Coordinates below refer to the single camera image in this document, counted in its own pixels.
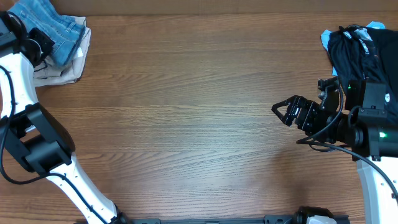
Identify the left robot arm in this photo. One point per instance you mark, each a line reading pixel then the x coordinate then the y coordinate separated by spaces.
pixel 31 135

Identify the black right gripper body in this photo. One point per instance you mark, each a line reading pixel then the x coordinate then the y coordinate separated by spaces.
pixel 314 120

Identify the light blue denim jeans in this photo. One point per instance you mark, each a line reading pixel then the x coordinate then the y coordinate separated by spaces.
pixel 62 29

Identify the black patterned garment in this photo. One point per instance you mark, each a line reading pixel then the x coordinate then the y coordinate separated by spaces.
pixel 389 59

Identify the light blue garment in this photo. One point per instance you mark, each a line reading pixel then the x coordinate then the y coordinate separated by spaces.
pixel 355 52

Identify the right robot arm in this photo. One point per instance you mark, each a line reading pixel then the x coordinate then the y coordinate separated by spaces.
pixel 353 121

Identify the folded beige trousers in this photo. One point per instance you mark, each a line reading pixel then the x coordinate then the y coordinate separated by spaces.
pixel 48 74

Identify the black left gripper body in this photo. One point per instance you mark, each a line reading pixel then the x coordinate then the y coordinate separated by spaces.
pixel 39 45

